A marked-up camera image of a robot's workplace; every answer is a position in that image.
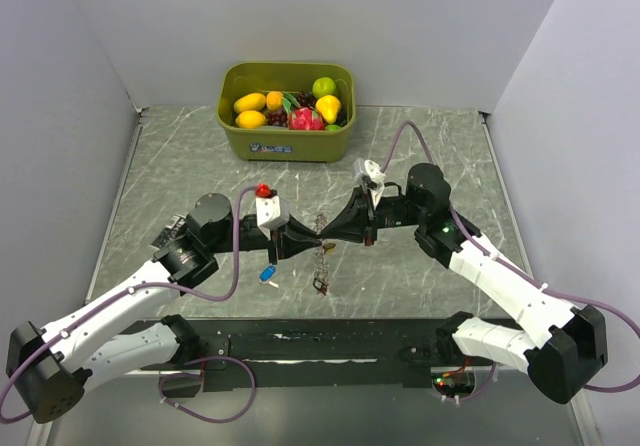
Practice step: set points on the blue key tag on table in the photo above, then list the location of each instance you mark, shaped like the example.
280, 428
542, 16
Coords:
266, 277

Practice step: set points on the pink dragon fruit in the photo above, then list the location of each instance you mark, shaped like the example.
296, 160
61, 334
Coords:
305, 119

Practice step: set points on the lower yellow mango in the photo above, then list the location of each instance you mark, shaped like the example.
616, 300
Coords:
251, 119

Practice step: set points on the green apple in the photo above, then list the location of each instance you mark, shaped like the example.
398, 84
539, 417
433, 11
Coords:
324, 86

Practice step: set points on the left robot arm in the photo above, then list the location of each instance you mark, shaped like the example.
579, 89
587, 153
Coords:
53, 366

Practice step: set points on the orange fruit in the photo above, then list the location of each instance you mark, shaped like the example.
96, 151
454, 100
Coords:
274, 101

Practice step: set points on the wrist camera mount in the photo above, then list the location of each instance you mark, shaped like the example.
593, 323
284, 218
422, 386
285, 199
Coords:
272, 211
370, 178

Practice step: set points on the yellow pear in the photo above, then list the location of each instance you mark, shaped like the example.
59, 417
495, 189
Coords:
329, 107

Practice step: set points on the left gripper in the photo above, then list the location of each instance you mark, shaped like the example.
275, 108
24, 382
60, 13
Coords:
287, 247

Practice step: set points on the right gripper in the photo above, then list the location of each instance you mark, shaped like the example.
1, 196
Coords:
356, 215

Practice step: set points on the aluminium rail frame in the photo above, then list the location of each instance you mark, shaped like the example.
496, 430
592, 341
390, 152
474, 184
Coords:
109, 358

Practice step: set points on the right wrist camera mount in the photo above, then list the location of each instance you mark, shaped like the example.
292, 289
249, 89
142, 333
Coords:
370, 178

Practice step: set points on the upper yellow mango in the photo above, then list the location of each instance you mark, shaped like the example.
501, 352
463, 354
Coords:
250, 102

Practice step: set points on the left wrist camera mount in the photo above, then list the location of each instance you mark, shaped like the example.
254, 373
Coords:
272, 211

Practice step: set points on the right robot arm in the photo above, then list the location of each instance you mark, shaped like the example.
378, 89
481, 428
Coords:
460, 247

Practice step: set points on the dark red grapes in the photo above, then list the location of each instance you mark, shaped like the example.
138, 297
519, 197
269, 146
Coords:
277, 118

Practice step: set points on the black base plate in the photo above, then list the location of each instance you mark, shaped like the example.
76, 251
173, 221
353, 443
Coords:
241, 352

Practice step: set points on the olive green plastic basket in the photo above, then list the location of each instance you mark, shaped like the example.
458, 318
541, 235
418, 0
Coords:
294, 80

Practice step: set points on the yellow mango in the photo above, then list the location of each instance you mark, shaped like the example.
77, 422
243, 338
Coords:
250, 102
251, 119

